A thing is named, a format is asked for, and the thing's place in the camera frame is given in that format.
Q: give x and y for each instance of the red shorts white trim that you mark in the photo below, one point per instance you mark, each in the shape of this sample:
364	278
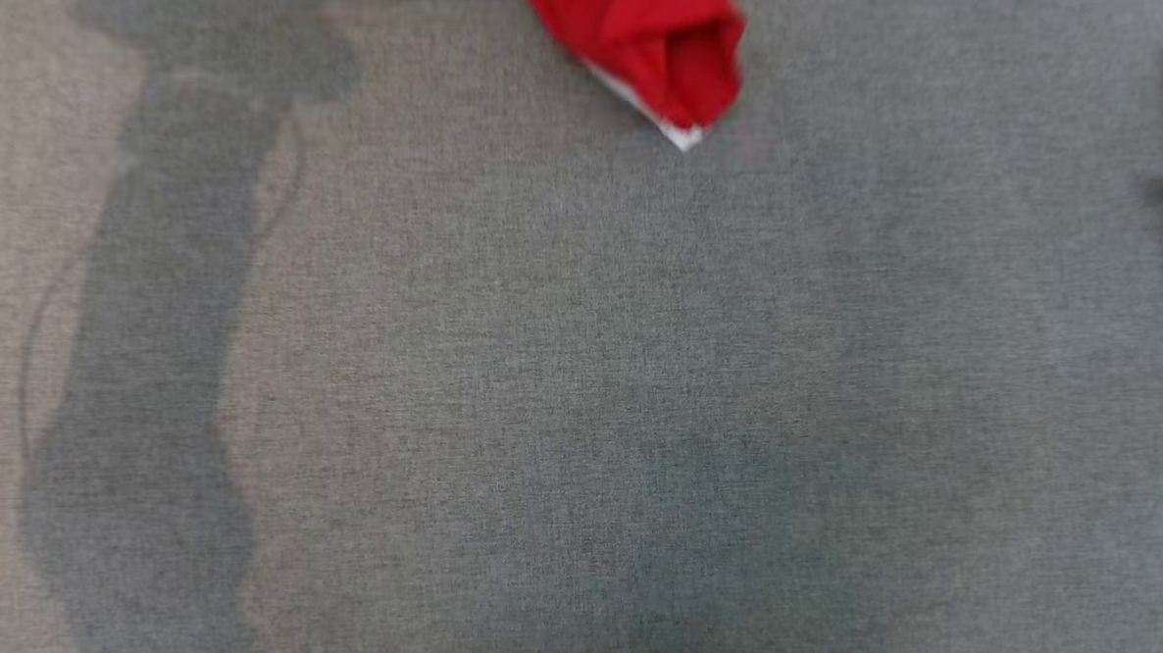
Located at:
653	35

